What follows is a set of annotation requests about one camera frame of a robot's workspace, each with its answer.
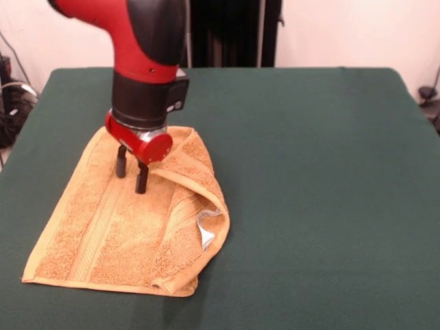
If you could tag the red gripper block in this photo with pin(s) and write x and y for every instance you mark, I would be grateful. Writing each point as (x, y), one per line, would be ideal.
(151, 148)

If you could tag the tan terry towel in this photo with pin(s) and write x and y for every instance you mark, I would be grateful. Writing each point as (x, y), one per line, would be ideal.
(120, 240)

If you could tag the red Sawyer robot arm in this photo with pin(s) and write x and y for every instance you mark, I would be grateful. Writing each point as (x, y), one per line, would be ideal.
(144, 51)

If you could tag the small black device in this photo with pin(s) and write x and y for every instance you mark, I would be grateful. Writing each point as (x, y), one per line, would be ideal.
(5, 65)

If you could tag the dark green table cloth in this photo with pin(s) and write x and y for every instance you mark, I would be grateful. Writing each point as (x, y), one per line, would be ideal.
(326, 206)

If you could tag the black floor plug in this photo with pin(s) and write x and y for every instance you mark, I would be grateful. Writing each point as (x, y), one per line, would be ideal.
(428, 93)

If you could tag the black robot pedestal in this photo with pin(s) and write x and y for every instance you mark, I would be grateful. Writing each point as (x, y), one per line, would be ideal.
(233, 34)

